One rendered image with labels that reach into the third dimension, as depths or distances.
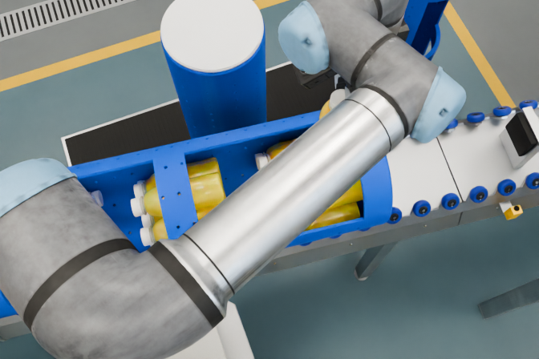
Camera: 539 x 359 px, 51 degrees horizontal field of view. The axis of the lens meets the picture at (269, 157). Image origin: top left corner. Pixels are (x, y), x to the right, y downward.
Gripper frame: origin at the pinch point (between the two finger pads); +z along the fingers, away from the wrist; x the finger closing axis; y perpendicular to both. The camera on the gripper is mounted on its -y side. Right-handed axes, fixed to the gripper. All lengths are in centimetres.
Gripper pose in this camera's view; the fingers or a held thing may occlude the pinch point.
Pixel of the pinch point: (341, 99)
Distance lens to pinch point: 97.7
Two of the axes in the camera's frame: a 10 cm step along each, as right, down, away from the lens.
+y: 9.7, -2.3, 0.9
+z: 0.1, 4.0, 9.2
